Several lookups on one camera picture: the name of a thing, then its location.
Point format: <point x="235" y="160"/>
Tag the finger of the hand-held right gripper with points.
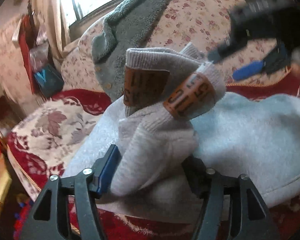
<point x="247" y="71"/>
<point x="225" y="50"/>

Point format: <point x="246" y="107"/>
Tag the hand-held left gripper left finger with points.
<point x="107" y="171"/>

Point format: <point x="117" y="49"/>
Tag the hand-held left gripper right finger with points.
<point x="198" y="176"/>

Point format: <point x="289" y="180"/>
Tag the grey fleece pants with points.
<point x="240" y="130"/>

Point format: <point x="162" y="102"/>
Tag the cream floral quilt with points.
<point x="197" y="22"/>

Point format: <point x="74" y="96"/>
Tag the red leaf-print plush blanket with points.
<point x="52" y="120"/>

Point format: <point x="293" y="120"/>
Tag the green fleece jacket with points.
<point x="130" y="25"/>

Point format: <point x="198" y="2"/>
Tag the teal plastic bag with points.
<point x="48" y="80"/>

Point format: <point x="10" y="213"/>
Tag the yellow cardboard box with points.
<point x="0" y="187"/>

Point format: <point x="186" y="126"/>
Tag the clear plastic bag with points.
<point x="38" y="55"/>

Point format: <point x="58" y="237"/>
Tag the red bag with items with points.
<point x="27" y="55"/>

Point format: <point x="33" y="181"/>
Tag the beige curtain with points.
<point x="47" y="17"/>

